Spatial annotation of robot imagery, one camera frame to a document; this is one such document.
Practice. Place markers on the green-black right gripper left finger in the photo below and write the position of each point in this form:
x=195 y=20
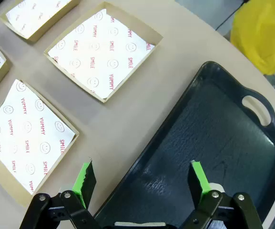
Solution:
x=80 y=179

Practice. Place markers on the green-black right gripper right finger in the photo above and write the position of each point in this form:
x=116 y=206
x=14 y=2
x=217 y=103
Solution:
x=199 y=183

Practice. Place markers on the person in yellow hoodie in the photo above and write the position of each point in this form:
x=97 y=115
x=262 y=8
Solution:
x=263 y=31

